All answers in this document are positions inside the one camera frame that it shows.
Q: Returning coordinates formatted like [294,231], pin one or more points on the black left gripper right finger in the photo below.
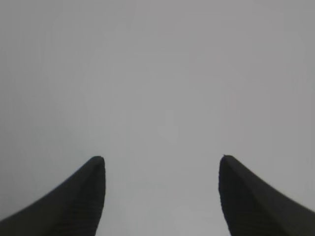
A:
[252,207]

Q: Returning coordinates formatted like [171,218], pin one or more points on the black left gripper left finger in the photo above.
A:
[74,208]

